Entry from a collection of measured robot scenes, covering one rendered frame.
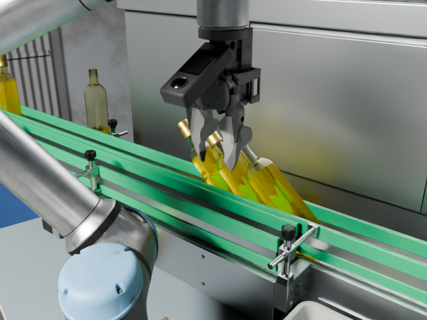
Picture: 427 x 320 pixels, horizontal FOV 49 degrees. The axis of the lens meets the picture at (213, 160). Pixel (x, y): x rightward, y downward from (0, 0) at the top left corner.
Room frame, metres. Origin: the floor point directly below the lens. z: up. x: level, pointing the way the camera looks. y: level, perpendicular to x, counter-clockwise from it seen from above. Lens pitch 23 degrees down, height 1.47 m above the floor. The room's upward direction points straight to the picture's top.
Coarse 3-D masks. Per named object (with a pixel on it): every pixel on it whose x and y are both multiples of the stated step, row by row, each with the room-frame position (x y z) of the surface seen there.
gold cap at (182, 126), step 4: (184, 120) 1.12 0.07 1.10; (180, 124) 1.12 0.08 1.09; (184, 124) 1.12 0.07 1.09; (180, 128) 1.11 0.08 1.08; (184, 128) 1.11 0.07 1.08; (188, 128) 1.11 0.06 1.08; (180, 132) 1.12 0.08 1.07; (184, 132) 1.11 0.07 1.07; (188, 132) 1.10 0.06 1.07; (184, 136) 1.11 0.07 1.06; (188, 136) 1.10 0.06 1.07
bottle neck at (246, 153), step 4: (244, 148) 1.00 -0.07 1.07; (248, 148) 1.00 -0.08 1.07; (240, 152) 1.00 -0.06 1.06; (244, 152) 0.99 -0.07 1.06; (248, 152) 0.99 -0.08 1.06; (252, 152) 1.00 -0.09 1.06; (244, 156) 0.99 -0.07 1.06; (248, 156) 0.99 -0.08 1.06; (252, 156) 0.99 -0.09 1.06; (256, 156) 0.99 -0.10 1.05; (248, 160) 0.99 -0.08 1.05; (252, 160) 0.98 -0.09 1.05
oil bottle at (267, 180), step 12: (252, 168) 0.96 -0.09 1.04; (264, 168) 0.95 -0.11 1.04; (276, 168) 0.97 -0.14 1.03; (252, 180) 0.96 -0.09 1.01; (264, 180) 0.94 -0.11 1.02; (276, 180) 0.94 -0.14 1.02; (264, 192) 0.94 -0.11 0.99; (276, 192) 0.92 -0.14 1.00; (288, 192) 0.93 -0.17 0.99; (276, 204) 0.92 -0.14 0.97; (288, 204) 0.90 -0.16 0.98; (300, 204) 0.92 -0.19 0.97; (300, 216) 0.89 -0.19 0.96; (312, 216) 0.91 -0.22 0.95
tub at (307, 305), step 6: (300, 306) 0.74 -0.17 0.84; (306, 306) 0.74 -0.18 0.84; (312, 306) 0.74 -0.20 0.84; (318, 306) 0.74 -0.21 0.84; (324, 306) 0.74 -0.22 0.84; (294, 312) 0.72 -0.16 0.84; (300, 312) 0.73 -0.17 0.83; (306, 312) 0.74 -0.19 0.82; (312, 312) 0.74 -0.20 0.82; (318, 312) 0.73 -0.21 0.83; (324, 312) 0.73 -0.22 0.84; (330, 312) 0.72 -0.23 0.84; (336, 312) 0.72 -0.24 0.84; (288, 318) 0.70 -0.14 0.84; (294, 318) 0.71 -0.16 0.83; (300, 318) 0.73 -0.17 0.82; (306, 318) 0.74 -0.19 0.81; (312, 318) 0.74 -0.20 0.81; (318, 318) 0.73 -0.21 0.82; (324, 318) 0.72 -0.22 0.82; (330, 318) 0.72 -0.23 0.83; (336, 318) 0.71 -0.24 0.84; (342, 318) 0.70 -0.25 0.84; (348, 318) 0.70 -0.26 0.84
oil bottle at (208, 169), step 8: (208, 144) 1.08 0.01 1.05; (192, 152) 1.08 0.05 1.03; (208, 152) 1.06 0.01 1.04; (216, 152) 1.07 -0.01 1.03; (192, 160) 1.08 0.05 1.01; (208, 160) 1.04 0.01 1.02; (216, 160) 1.05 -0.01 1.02; (200, 168) 1.06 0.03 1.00; (208, 168) 1.04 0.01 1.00; (216, 168) 1.03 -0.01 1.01; (208, 176) 1.04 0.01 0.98; (216, 176) 1.03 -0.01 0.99; (216, 184) 1.03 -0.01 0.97; (224, 184) 1.01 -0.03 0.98; (232, 192) 1.00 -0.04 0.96
